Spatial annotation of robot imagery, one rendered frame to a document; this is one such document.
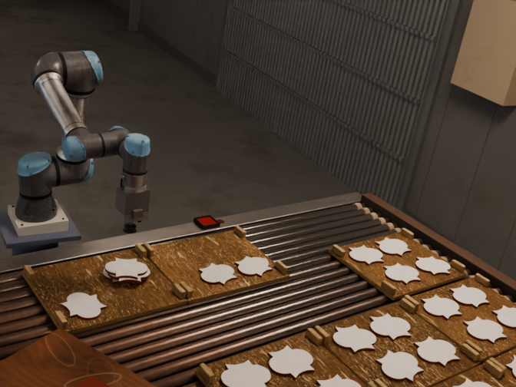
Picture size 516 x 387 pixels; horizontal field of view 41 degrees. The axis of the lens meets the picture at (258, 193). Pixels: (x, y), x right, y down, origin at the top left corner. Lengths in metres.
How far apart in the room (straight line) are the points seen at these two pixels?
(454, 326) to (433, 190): 2.70
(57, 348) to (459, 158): 3.53
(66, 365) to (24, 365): 0.10
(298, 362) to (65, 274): 0.80
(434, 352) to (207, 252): 0.86
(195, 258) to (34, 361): 0.84
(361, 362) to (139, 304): 0.70
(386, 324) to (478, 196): 2.57
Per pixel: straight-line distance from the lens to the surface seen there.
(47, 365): 1.79
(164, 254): 2.44
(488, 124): 4.67
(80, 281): 2.27
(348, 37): 5.66
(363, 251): 2.68
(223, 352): 2.07
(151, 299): 2.21
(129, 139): 2.06
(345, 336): 2.19
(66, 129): 2.16
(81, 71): 2.40
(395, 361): 2.15
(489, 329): 2.45
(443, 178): 4.96
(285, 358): 2.04
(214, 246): 2.53
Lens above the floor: 2.19
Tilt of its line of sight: 25 degrees down
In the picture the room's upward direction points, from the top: 10 degrees clockwise
